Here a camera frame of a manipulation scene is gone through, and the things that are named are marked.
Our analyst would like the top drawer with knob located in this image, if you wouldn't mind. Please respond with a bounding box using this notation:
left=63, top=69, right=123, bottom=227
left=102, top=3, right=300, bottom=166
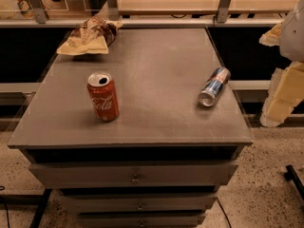
left=29, top=161, right=238, bottom=189

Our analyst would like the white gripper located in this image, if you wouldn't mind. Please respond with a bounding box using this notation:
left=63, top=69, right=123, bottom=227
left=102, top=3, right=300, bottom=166
left=259, top=0, right=304, bottom=127

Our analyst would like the grey drawer cabinet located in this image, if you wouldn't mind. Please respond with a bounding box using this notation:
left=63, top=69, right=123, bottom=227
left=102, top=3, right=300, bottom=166
left=9, top=28, right=253, bottom=217

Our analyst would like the middle drawer with knob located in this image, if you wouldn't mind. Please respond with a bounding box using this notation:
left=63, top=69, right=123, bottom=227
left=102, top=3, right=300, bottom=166
left=62, top=193, right=216, bottom=213

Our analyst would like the drawer with knob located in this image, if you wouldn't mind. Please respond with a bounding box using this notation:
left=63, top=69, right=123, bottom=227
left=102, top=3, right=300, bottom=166
left=29, top=161, right=238, bottom=189
left=62, top=193, right=216, bottom=213
left=78, top=212, right=205, bottom=228

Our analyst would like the black floor frame left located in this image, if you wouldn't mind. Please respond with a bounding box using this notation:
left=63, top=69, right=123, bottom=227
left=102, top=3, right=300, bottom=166
left=0, top=189, right=51, bottom=228

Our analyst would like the bottom drawer with knob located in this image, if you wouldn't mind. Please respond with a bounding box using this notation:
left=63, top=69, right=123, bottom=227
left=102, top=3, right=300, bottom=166
left=78, top=212, right=205, bottom=228

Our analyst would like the brown chip bag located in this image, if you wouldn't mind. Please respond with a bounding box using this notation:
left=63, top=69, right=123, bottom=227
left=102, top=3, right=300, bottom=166
left=57, top=16, right=123, bottom=56

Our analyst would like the blue silver energy drink can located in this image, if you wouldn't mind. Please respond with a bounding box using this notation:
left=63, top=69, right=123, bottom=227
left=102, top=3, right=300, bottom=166
left=198, top=67, right=231, bottom=107

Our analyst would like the red coke can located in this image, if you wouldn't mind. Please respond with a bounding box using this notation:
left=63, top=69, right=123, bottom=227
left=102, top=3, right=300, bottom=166
left=87, top=72, right=120, bottom=123

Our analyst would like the black bar on floor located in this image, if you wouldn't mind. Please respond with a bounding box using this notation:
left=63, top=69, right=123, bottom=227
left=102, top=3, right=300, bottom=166
left=284, top=165, right=304, bottom=200

